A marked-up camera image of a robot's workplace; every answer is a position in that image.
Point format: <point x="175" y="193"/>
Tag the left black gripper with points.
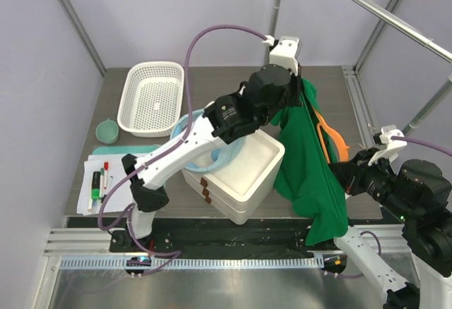
<point x="295" y="83"/>

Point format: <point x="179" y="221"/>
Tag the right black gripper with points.
<point x="351" y="173"/>

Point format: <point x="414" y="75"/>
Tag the orange clothes hanger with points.
<point x="342" y="147"/>

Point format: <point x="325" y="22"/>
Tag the green t shirt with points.
<point x="304" y="177"/>

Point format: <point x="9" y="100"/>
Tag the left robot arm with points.
<point x="225" y="120"/>

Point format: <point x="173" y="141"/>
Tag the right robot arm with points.
<point x="417" y="198"/>

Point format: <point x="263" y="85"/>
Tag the light blue headphones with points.
<point x="218" y="158"/>

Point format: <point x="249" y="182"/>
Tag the white stacked storage box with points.
<point x="236" y="190"/>

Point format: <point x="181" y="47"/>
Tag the metal clothes rack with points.
<point x="399" y="75"/>

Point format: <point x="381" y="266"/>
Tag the white perforated plastic basket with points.
<point x="151" y="100"/>

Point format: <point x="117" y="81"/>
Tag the green plastic cup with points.
<point x="107" y="132"/>

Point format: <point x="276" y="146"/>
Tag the teal bordered mat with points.
<point x="124" y="149"/>

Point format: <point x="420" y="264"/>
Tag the red capped marker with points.
<point x="105" y="179"/>

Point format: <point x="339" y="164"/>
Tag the black capped marker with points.
<point x="107" y="190"/>

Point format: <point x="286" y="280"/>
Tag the green capped marker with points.
<point x="101" y="183"/>

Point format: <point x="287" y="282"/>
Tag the green highlighter marker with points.
<point x="95" y="185"/>

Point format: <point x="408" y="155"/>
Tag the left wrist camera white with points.
<point x="284" y="52"/>

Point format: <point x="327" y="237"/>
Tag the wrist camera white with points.
<point x="392" y="142"/>
<point x="284" y="52"/>

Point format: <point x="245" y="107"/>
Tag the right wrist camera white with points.
<point x="392" y="142"/>

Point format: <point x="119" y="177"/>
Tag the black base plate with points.
<point x="221" y="239"/>

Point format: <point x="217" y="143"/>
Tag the white slotted cable duct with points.
<point x="143" y="262"/>

